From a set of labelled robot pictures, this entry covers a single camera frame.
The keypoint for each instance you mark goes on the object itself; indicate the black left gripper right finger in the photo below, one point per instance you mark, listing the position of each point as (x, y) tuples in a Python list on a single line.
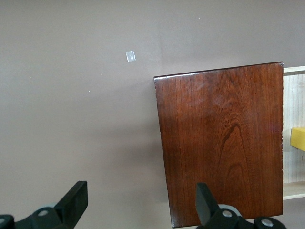
[(205, 205)]

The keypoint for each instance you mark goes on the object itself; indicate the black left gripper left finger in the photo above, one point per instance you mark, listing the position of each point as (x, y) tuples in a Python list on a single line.
[(74, 202)]

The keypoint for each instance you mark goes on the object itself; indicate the yellow wooden block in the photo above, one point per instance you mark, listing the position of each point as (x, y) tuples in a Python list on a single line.
[(297, 138)]

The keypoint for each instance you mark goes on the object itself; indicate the dark brown wooden cabinet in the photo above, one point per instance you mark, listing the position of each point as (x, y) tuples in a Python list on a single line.
[(214, 143)]

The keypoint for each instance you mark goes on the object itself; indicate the small clear tape piece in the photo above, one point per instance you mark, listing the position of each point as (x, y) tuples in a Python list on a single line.
[(130, 56)]

